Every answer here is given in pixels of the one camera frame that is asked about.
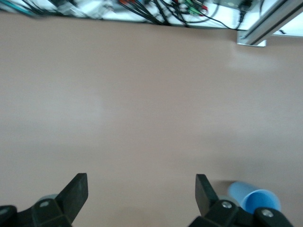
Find blue plastic cup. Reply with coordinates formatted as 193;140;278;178
228;181;282;215

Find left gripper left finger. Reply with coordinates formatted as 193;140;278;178
0;173;89;227

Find tangled black cables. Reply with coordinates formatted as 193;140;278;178
0;0;249;30

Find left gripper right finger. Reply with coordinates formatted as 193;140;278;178
188;174;294;227

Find aluminium camera mount post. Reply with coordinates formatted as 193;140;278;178
236;0;303;47

